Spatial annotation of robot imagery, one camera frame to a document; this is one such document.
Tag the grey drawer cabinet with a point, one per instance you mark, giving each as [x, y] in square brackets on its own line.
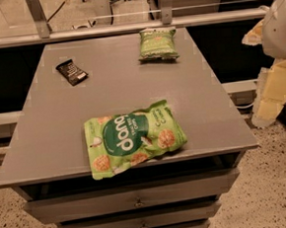
[48, 156]

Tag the small green snack bag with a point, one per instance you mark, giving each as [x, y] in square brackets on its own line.
[158, 43]

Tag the top grey drawer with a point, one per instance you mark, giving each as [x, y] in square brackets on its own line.
[104, 202]

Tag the black rxbar chocolate bar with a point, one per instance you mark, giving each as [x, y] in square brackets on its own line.
[73, 74]

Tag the green dang rice chips bag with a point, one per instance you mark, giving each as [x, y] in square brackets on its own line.
[116, 143]

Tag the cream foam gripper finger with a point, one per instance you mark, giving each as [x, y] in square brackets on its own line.
[254, 36]
[270, 94]

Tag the metal railing frame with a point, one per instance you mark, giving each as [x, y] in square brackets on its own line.
[24, 22]

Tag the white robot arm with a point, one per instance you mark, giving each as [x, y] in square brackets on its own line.
[274, 30]

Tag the middle grey drawer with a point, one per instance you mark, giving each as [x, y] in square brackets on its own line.
[153, 218]

